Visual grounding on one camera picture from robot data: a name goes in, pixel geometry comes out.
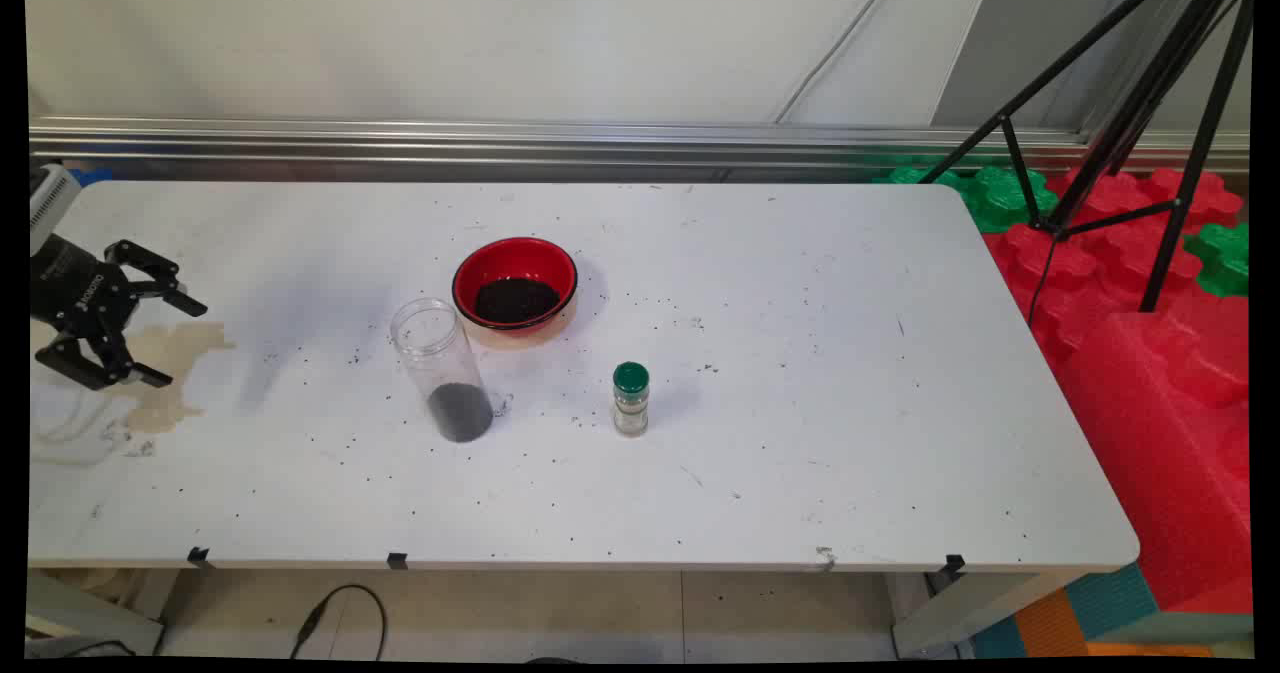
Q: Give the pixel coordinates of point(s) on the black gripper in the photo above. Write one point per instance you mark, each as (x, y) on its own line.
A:
(75, 288)

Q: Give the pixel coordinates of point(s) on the clear plastic jar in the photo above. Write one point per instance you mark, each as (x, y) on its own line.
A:
(440, 353)

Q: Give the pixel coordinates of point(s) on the grey table leg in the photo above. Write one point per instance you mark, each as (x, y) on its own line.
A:
(960, 613)
(90, 613)

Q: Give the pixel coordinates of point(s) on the black granule heap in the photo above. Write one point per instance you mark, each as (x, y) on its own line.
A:
(515, 300)

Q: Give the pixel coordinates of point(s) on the red bowl with black rim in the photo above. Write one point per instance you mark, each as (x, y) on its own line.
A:
(540, 256)

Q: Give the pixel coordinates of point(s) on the spice bottle with green cap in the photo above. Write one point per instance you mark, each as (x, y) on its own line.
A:
(630, 398)

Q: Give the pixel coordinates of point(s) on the green foam block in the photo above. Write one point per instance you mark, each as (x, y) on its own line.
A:
(1222, 258)
(990, 203)

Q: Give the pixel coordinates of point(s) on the studded pink-red foam block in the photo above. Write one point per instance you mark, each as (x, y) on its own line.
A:
(1100, 283)

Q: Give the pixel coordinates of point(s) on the orange foam block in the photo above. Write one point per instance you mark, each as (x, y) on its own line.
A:
(1050, 628)

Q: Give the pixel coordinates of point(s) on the teal foam block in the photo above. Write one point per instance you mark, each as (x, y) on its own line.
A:
(1110, 598)

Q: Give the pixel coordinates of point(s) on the black tripod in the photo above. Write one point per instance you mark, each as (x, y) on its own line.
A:
(1140, 103)

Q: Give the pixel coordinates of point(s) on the large pink-red foam block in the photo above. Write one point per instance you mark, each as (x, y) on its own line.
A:
(1160, 453)

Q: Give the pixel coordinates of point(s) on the aluminium rail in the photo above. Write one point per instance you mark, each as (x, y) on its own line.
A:
(600, 143)

